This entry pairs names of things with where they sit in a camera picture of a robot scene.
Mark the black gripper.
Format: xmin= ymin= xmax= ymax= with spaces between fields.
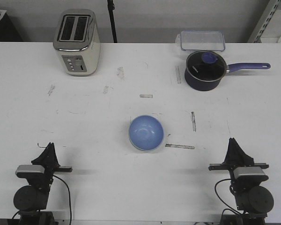
xmin=28 ymin=142 xmax=73 ymax=188
xmin=208 ymin=138 xmax=269 ymax=185

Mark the green bowl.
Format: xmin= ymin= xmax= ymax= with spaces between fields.
xmin=129 ymin=140 xmax=164 ymax=152

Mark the blue bowl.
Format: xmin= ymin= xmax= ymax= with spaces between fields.
xmin=128 ymin=115 xmax=164 ymax=142

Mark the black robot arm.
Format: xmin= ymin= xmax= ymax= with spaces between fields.
xmin=208 ymin=138 xmax=274 ymax=225
xmin=13 ymin=142 xmax=73 ymax=225

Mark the dark blue saucepan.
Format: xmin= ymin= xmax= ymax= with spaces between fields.
xmin=185 ymin=50 xmax=271 ymax=91

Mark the glass lid with blue knob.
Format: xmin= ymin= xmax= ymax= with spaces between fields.
xmin=186 ymin=51 xmax=227 ymax=82

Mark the grey metal shelf upright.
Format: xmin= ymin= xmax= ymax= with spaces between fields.
xmin=247 ymin=0 xmax=281 ymax=43

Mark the cream and chrome toaster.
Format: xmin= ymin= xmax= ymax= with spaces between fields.
xmin=53 ymin=9 xmax=101 ymax=76

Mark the clear plastic food container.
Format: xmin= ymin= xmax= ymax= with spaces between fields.
xmin=175 ymin=30 xmax=226 ymax=52

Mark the black tripod pole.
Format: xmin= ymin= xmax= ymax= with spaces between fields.
xmin=107 ymin=0 xmax=118 ymax=43

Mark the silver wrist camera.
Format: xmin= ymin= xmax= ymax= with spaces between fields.
xmin=15 ymin=165 xmax=45 ymax=178
xmin=233 ymin=166 xmax=268 ymax=181

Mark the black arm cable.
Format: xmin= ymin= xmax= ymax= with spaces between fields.
xmin=214 ymin=179 xmax=242 ymax=214
xmin=52 ymin=174 xmax=73 ymax=223

